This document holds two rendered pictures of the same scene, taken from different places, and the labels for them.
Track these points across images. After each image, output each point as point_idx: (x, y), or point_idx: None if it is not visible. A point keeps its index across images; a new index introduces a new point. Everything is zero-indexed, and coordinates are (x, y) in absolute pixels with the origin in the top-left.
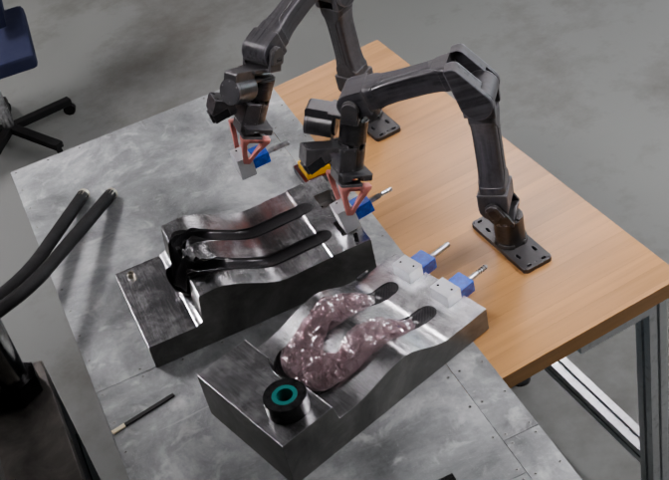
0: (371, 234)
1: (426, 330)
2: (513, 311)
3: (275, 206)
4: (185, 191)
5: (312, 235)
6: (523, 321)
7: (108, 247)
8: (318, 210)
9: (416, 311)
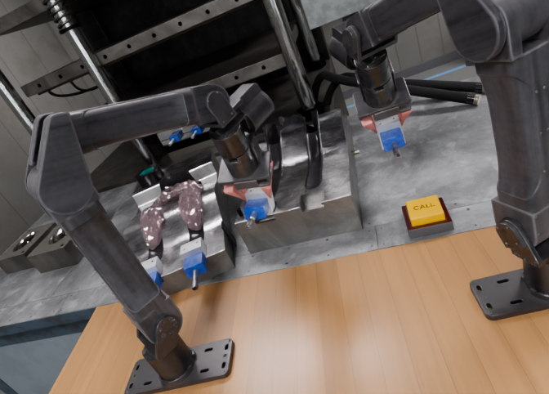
0: (296, 255)
1: (143, 255)
2: (123, 336)
3: (334, 168)
4: (459, 138)
5: (275, 190)
6: (110, 339)
7: (408, 115)
8: (301, 192)
9: (162, 253)
